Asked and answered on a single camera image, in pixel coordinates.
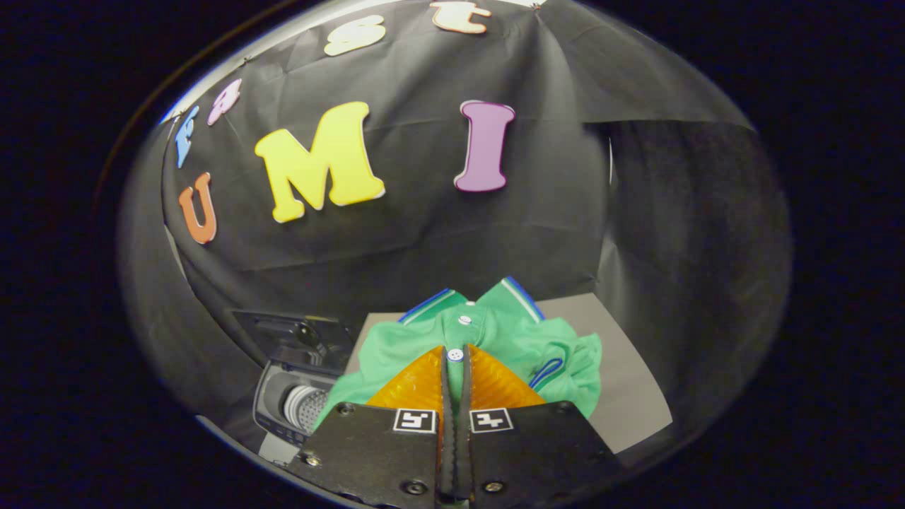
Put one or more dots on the beige cabinet with grey top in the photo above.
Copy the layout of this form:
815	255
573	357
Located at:
629	382

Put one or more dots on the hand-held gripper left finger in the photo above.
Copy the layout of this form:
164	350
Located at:
368	452

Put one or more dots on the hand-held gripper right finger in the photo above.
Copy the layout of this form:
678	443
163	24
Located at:
537	452

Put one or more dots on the green polo shirt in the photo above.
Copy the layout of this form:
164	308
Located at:
396	353

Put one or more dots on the black backdrop cloth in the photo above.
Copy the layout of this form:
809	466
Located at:
424	240

